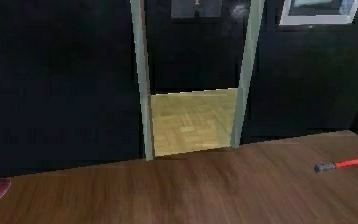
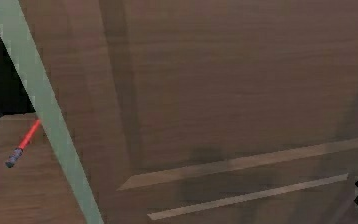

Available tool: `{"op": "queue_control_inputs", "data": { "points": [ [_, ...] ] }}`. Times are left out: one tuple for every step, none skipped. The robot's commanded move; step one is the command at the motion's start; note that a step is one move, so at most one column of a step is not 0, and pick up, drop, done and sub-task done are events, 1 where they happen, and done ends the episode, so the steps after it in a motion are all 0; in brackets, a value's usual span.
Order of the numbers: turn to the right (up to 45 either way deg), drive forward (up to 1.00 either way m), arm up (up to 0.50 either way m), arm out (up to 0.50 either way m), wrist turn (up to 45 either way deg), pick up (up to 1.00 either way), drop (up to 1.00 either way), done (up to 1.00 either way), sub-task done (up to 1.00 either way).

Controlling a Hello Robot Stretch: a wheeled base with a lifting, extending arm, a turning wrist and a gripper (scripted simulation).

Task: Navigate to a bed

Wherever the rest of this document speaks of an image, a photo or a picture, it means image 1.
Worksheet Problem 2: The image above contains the white framed wall picture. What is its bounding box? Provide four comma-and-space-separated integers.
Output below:
279, 0, 358, 26

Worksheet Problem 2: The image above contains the red bat with grey handle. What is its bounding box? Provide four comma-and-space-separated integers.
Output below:
313, 155, 358, 174

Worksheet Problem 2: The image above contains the pale grey door frame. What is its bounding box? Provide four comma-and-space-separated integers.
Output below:
129, 0, 266, 162

